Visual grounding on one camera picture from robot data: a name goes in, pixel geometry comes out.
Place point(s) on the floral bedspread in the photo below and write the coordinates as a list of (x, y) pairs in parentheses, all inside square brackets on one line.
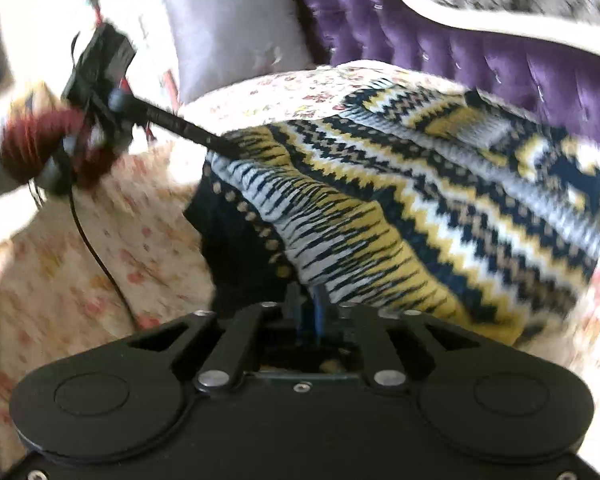
[(130, 220)]

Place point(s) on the patterned yellow navy knit sweater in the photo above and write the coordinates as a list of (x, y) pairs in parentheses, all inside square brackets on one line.
[(405, 210)]

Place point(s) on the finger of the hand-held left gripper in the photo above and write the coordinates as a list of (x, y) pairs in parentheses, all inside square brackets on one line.
[(180, 127)]

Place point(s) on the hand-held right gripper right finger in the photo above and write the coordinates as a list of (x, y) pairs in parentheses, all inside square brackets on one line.
[(321, 315)]

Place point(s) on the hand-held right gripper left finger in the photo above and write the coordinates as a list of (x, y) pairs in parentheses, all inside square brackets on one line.
[(294, 317)]

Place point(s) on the purple tufted sofa white frame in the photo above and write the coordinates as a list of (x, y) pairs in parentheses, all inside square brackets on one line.
[(430, 50)]

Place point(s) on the grey pillow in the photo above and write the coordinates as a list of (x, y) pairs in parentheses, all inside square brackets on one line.
[(230, 30)]

